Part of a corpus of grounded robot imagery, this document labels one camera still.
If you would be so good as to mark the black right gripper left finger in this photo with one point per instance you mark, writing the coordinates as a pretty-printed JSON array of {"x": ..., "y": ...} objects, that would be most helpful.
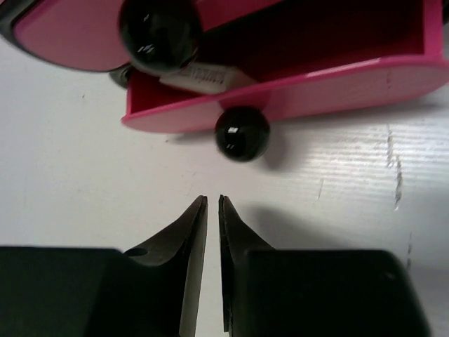
[{"x": 167, "y": 289}]

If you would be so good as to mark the black drawer cabinet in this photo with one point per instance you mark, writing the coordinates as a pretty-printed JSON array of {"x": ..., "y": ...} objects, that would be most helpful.
[{"x": 77, "y": 35}]

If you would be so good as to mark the white eraser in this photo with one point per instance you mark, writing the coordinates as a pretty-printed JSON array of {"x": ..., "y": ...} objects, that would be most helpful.
[{"x": 207, "y": 79}]

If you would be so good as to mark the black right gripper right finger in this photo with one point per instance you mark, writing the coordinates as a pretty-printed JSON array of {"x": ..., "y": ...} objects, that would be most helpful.
[{"x": 236, "y": 239}]

